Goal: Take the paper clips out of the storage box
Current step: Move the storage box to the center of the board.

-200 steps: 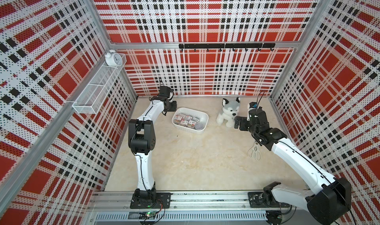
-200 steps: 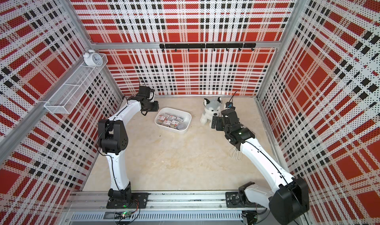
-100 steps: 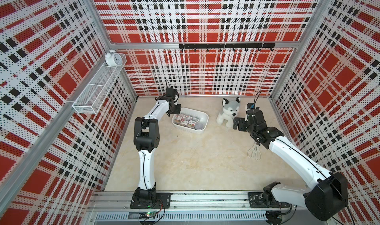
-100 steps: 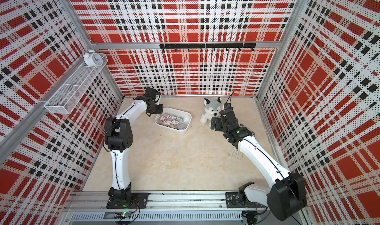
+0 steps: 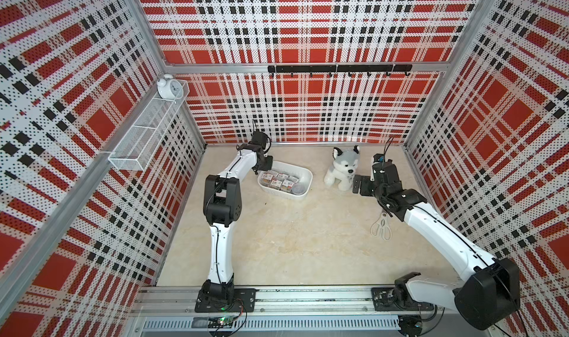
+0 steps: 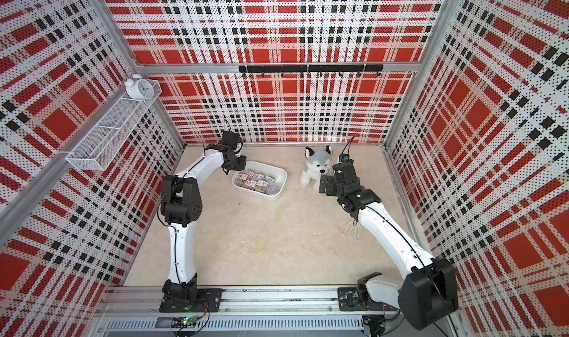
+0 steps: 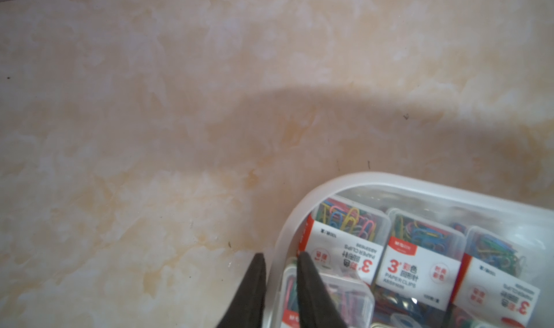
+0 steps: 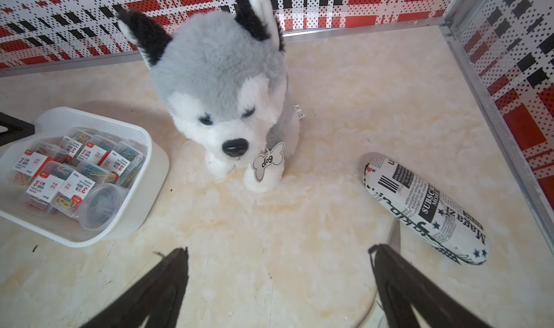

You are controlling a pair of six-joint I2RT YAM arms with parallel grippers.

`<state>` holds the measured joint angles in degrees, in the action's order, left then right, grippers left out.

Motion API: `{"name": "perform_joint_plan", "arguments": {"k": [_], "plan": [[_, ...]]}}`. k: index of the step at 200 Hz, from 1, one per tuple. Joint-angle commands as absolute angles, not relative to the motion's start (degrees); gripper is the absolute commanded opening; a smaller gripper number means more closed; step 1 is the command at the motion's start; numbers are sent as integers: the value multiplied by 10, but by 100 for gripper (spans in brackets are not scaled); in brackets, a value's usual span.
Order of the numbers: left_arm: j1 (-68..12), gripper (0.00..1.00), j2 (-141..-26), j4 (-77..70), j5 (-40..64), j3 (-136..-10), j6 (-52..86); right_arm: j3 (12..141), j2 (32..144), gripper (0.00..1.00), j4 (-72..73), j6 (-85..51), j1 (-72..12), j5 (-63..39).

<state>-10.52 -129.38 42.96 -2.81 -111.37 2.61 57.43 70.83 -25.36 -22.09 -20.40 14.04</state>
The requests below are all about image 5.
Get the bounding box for white plastic storage box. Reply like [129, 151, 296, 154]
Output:
[257, 162, 314, 201]

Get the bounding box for square paper clip box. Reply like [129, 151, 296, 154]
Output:
[269, 178, 282, 190]

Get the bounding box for round clear paper clip jar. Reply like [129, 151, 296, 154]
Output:
[291, 182, 306, 196]

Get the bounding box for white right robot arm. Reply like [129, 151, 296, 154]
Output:
[359, 153, 521, 330]

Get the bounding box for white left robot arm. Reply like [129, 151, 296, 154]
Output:
[201, 130, 273, 304]

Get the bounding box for paper clip box front left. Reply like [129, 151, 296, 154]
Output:
[259, 171, 274, 187]

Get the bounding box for paper clip box back middle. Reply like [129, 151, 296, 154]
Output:
[277, 173, 290, 181]

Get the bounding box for paper clip box back right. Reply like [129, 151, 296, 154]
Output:
[287, 175, 299, 183]

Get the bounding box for paper clip box front middle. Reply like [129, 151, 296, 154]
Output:
[280, 179, 295, 193]

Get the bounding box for grey white husky plush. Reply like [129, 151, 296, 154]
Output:
[324, 145, 360, 191]

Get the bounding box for white alarm clock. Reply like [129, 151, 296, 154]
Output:
[157, 74, 184, 100]

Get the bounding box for green circuit board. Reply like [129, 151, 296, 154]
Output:
[207, 316, 234, 329]

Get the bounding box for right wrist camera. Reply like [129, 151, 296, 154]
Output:
[372, 153, 386, 165]

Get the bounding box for white handled scissors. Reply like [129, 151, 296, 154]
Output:
[370, 213, 393, 241]

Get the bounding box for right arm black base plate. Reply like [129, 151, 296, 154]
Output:
[371, 286, 435, 312]

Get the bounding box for black hook rail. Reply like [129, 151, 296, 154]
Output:
[268, 64, 413, 76]

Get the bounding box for white wire mesh shelf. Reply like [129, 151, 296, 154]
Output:
[109, 79, 189, 171]

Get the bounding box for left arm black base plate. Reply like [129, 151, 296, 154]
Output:
[194, 288, 257, 313]

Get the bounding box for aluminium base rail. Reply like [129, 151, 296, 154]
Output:
[130, 285, 432, 318]

